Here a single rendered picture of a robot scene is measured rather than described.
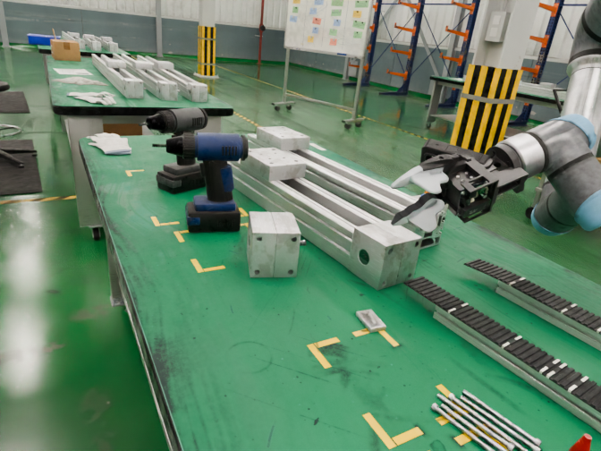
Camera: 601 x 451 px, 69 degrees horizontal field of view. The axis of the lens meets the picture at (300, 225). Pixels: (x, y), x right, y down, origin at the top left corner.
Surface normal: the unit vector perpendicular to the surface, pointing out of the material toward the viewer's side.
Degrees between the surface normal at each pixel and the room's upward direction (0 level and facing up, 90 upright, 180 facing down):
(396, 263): 90
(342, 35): 90
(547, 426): 0
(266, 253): 90
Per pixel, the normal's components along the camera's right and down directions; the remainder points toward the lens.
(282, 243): 0.18, 0.41
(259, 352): 0.10, -0.91
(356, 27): -0.62, 0.19
